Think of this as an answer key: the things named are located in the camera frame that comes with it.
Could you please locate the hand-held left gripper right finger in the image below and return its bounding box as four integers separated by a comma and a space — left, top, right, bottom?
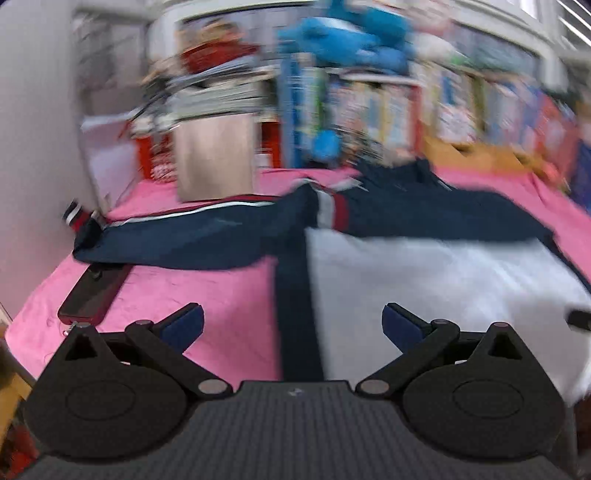
355, 302, 529, 398

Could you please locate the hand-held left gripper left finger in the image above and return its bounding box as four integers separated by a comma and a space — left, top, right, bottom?
62, 302, 234, 400

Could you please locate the navy and white jacket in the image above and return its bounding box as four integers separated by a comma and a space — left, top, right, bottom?
62, 159, 591, 407

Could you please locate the pink bunny print blanket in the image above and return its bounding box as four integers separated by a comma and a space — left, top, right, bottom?
7, 166, 591, 384

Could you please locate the red plastic crate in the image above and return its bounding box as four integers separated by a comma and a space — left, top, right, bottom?
136, 122, 282, 183

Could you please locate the wooden drawer box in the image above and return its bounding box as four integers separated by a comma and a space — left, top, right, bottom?
422, 136, 536, 176

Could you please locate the blue plush ball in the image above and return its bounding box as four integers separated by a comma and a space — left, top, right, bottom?
314, 129, 342, 162

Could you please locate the row of colourful books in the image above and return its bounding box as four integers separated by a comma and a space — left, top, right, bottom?
277, 28, 591, 195

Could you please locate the stack of papers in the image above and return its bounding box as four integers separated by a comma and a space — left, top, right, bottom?
134, 69, 278, 132

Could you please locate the blue plush toy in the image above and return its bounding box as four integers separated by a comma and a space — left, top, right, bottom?
277, 0, 414, 75

